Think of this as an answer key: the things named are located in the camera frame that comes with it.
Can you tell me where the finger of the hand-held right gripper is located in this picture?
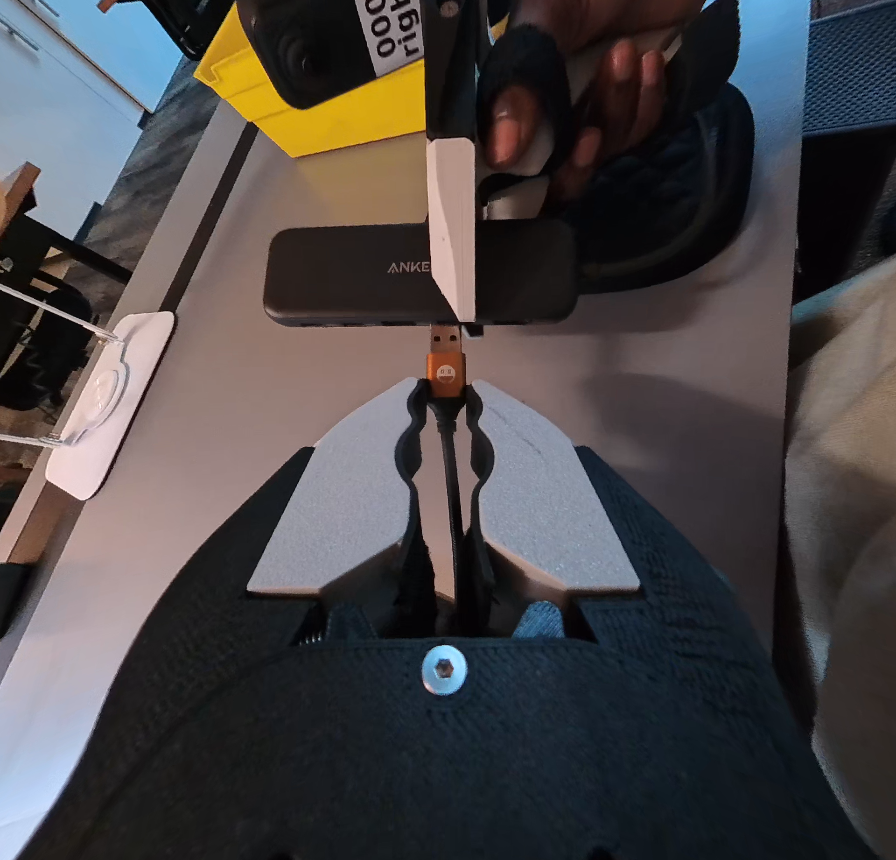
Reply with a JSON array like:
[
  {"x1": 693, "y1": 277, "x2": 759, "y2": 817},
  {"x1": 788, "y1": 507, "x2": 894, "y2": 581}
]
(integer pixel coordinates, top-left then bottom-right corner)
[
  {"x1": 479, "y1": 170, "x2": 554, "y2": 222},
  {"x1": 425, "y1": 137, "x2": 483, "y2": 326}
]

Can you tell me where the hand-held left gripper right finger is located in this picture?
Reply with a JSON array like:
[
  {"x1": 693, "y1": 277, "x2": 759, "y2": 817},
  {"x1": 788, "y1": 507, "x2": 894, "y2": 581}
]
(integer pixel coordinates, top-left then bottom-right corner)
[{"x1": 465, "y1": 379, "x2": 643, "y2": 595}]

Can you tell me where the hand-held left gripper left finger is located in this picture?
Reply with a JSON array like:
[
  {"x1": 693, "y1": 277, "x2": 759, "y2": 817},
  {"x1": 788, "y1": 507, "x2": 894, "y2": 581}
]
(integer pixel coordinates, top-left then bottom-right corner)
[{"x1": 245, "y1": 377, "x2": 429, "y2": 595}]

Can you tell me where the yellow plastic bin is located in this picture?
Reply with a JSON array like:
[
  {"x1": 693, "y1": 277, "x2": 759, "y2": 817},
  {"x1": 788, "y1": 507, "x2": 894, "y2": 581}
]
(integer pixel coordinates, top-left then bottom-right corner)
[{"x1": 194, "y1": 0, "x2": 431, "y2": 159}]

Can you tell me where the grey slim usb hub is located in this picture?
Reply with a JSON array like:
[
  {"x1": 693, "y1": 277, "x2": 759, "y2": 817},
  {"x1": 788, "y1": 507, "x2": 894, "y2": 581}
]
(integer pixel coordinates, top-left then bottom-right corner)
[{"x1": 262, "y1": 218, "x2": 580, "y2": 329}]

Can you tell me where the black cable orange plug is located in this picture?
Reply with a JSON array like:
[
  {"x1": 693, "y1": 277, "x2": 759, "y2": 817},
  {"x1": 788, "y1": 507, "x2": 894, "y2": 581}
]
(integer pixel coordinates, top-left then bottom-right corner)
[{"x1": 425, "y1": 322, "x2": 466, "y2": 630}]

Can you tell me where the black quilted pouch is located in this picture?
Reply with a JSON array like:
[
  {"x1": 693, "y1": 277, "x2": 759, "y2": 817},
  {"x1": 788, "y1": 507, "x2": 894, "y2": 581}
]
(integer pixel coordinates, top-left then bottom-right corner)
[{"x1": 553, "y1": 81, "x2": 758, "y2": 295}]

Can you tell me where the clear acrylic stand white base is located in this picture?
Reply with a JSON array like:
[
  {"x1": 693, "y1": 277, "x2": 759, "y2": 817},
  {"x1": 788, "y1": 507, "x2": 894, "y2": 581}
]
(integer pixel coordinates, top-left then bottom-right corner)
[{"x1": 0, "y1": 282, "x2": 176, "y2": 502}]

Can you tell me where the black mesh office chair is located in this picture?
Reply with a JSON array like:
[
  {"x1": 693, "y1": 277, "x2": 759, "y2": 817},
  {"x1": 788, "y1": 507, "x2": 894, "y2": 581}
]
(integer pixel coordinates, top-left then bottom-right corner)
[{"x1": 798, "y1": 0, "x2": 896, "y2": 301}]

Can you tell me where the white cabinet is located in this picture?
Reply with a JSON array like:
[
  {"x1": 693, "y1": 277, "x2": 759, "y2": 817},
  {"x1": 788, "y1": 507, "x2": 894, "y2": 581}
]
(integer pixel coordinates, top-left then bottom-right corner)
[{"x1": 0, "y1": 0, "x2": 154, "y2": 245}]

